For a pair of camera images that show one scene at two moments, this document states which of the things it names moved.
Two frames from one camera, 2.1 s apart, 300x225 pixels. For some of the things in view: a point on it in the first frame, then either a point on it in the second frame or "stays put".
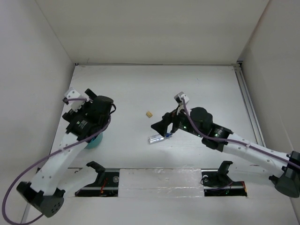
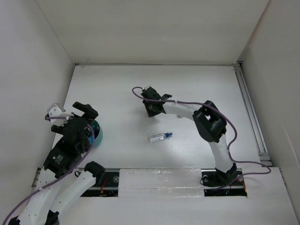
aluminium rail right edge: x=250 y=104 stays put
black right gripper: x=161 y=126 → x=150 y=114
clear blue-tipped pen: x=158 y=138 stays put
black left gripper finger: x=91 y=94 → x=89 y=112
